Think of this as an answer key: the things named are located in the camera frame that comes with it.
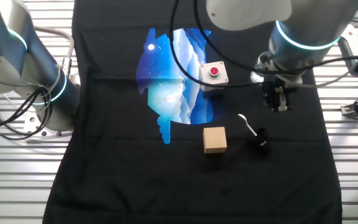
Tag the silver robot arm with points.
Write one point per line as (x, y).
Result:
(5, 46)

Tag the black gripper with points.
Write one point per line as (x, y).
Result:
(277, 84)

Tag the black cloth with blue print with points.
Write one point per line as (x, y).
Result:
(135, 186)

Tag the grey box with red button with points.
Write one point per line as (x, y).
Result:
(221, 77)

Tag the wooden cube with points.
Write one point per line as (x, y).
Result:
(214, 140)

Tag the clear glass jar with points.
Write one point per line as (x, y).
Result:
(255, 76)

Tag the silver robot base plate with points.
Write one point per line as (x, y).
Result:
(36, 126)

